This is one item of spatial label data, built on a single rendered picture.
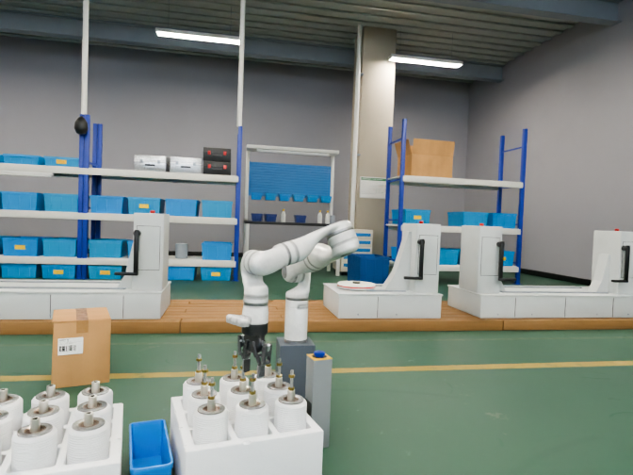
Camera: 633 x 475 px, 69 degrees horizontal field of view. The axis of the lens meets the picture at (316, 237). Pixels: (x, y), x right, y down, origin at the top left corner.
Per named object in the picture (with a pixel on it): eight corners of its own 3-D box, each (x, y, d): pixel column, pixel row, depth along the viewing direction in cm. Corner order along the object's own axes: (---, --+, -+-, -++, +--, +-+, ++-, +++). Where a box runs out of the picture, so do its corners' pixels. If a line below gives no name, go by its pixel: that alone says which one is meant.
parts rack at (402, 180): (380, 277, 686) (386, 127, 679) (495, 279, 722) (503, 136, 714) (395, 283, 623) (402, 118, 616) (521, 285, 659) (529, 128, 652)
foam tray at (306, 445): (169, 450, 156) (170, 397, 156) (280, 433, 171) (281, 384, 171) (183, 519, 120) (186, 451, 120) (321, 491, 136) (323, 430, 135)
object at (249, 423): (271, 469, 133) (274, 407, 132) (239, 478, 128) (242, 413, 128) (259, 454, 141) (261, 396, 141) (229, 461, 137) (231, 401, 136)
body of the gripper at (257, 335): (274, 320, 133) (273, 352, 133) (256, 315, 139) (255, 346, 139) (252, 323, 128) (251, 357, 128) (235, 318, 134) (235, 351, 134)
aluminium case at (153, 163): (141, 173, 602) (141, 158, 602) (170, 174, 608) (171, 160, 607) (133, 170, 561) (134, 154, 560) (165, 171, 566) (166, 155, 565)
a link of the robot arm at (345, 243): (366, 246, 148) (332, 266, 170) (355, 219, 149) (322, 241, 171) (344, 254, 143) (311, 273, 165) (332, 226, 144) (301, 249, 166)
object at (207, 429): (234, 471, 131) (235, 408, 131) (207, 486, 124) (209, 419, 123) (210, 460, 137) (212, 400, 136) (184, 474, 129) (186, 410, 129)
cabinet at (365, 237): (332, 271, 740) (333, 228, 738) (360, 271, 749) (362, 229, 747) (340, 275, 684) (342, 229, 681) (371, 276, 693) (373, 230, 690)
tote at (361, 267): (346, 280, 629) (347, 253, 628) (374, 281, 640) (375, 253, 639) (359, 286, 581) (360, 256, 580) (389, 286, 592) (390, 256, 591)
